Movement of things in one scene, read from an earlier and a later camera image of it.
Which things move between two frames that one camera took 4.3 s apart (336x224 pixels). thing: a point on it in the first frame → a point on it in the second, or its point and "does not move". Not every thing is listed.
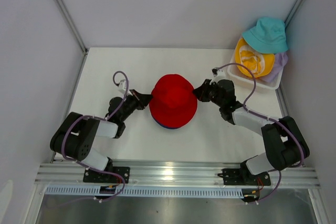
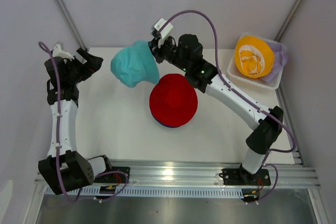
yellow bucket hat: [260, 63] does not move
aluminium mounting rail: [171, 174] does not move
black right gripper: [200, 92] → [156, 51]
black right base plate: [243, 177] does not move
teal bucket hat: [269, 35] → [135, 64]
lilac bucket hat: [280, 61] does not move
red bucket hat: [174, 103] does not move
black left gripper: [141, 99] → [94, 64]
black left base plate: [92, 176] does not move
